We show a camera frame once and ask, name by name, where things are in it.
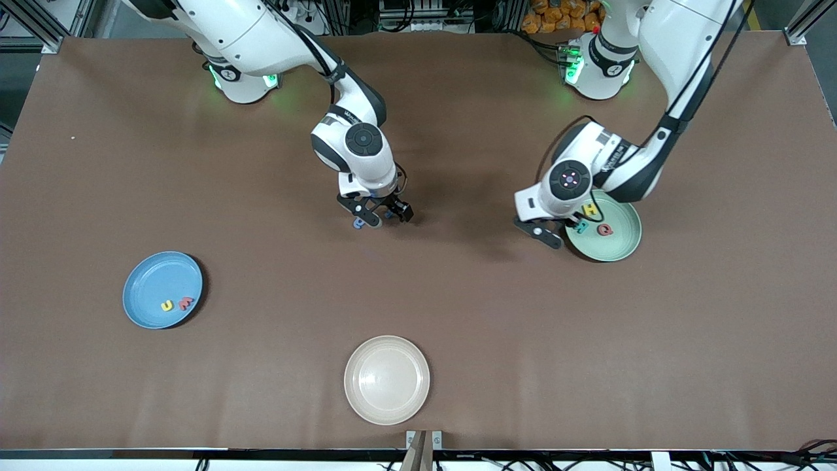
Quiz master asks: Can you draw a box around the pale green round plate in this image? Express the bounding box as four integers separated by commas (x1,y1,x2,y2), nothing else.
564,191,642,263

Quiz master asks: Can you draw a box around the beige round plate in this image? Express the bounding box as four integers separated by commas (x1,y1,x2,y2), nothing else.
344,336,431,426

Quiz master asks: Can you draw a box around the dark equipment rack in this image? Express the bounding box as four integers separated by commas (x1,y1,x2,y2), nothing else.
378,0,477,33

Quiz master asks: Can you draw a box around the orange objects pile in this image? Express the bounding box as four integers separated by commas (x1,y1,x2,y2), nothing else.
521,0,606,35

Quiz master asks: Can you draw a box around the blue round plate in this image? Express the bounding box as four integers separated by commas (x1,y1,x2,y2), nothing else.
122,251,204,330

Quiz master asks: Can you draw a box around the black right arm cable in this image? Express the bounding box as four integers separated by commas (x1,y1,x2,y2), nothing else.
262,0,407,197

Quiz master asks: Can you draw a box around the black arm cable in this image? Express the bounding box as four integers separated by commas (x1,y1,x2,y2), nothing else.
535,0,753,184
262,0,407,197

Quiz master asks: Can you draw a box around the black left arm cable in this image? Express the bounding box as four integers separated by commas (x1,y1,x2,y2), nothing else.
535,0,753,184

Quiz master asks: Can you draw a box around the metal table edge bracket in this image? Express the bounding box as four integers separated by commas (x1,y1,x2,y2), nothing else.
405,430,443,471

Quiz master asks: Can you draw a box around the aluminium frame post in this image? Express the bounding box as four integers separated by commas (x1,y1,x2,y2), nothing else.
785,0,837,46
0,0,89,54

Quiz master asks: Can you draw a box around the black cable bundle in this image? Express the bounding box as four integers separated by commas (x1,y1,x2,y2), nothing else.
713,440,837,471

